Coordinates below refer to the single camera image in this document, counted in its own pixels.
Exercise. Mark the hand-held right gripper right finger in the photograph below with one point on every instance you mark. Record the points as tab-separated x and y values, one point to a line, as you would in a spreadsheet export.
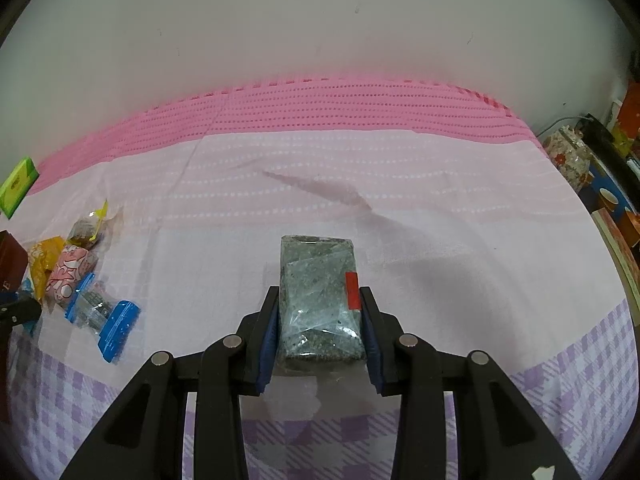
372	345

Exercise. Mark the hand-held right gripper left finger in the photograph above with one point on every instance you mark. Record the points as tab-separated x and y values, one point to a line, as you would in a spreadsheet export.
267	345

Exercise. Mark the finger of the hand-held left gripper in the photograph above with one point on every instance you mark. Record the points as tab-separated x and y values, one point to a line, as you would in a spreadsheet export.
20	310

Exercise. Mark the cyan snack packet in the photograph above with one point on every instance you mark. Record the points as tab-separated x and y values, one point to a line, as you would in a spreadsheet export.
26	287

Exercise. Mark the dark brown box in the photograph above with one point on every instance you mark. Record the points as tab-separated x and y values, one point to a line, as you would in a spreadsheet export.
10	260

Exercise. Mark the pink heart-print snack packet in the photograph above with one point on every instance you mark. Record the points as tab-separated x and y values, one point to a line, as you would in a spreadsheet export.
67	275

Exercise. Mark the grey clear snack packet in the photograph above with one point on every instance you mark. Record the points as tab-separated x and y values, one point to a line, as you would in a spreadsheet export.
320	300

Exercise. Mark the orange snack packet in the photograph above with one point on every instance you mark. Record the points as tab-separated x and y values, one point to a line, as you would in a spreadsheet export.
42	260

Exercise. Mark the blue-ended clear snack packet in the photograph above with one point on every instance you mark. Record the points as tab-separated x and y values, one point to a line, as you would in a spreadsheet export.
117	330

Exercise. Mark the yellow-edged clear snack packet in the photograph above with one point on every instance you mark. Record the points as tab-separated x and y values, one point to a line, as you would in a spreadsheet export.
85	230

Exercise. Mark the green tissue pack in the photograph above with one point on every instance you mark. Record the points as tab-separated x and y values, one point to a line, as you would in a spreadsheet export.
17	185

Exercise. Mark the pink checked bed sheet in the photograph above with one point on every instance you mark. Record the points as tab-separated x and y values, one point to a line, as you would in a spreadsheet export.
320	185

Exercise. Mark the tan book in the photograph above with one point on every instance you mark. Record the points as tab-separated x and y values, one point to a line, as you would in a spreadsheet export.
622	255

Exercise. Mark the floral patterned container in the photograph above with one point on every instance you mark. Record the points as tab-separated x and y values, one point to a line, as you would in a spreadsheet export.
570	160

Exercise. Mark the cup-print box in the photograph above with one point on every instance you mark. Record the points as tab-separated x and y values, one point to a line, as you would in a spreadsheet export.
610	197

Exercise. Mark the black bar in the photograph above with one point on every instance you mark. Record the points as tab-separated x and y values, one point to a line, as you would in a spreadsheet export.
607	142

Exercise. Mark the orange yellow box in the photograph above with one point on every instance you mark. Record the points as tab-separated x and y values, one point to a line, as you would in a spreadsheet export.
627	120

